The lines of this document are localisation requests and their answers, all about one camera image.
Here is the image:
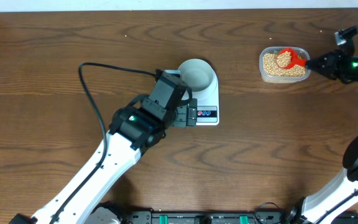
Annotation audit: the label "clear plastic soybean container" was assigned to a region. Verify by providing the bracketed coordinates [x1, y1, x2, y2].
[259, 47, 311, 83]

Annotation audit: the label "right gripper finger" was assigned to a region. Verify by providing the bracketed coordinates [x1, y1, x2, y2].
[305, 51, 337, 66]
[306, 65, 333, 80]

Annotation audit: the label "red plastic scoop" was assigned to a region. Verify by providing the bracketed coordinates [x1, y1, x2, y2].
[275, 47, 306, 69]

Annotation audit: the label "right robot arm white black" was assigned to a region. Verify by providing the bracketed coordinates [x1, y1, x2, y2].
[283, 37, 358, 223]

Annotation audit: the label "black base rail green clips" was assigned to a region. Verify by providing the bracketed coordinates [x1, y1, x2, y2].
[82, 202, 358, 224]

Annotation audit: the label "grey round bowl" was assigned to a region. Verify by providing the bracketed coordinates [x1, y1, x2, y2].
[178, 58, 216, 93]

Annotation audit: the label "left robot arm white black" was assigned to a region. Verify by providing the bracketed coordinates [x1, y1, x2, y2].
[11, 70, 192, 223]

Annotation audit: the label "white digital kitchen scale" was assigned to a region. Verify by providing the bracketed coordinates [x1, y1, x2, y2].
[177, 70, 220, 126]

